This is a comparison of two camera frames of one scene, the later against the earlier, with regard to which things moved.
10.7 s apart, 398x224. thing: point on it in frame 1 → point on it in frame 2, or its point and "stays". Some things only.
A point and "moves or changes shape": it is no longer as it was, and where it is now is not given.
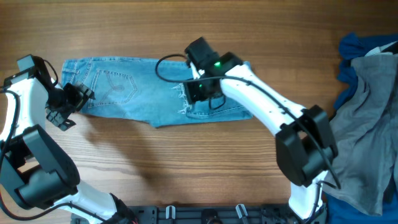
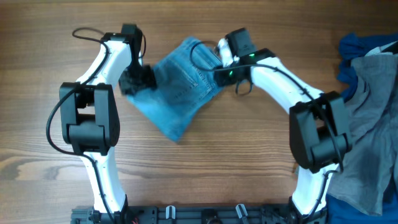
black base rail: (206, 214) stays
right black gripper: (193, 92) → (224, 76)
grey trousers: (367, 130) stays
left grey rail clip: (170, 212) stays
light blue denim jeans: (150, 91) moves or changes shape
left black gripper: (76, 97) → (138, 78)
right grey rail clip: (241, 210) stays
